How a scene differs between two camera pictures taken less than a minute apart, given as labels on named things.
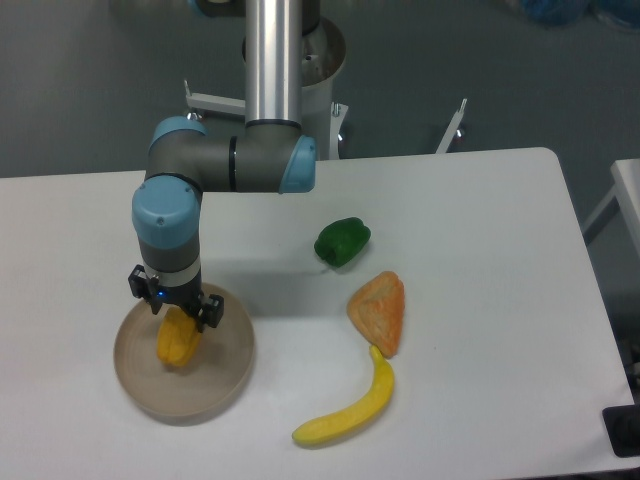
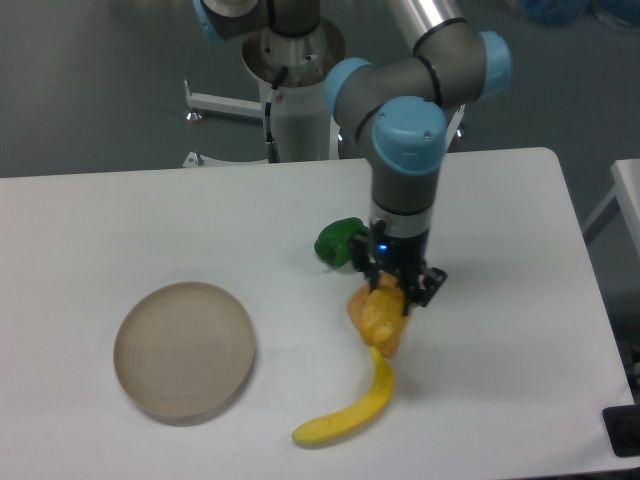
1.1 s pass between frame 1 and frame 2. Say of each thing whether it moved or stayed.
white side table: stayed
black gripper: moved
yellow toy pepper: moved
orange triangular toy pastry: stayed
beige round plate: stayed
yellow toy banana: stayed
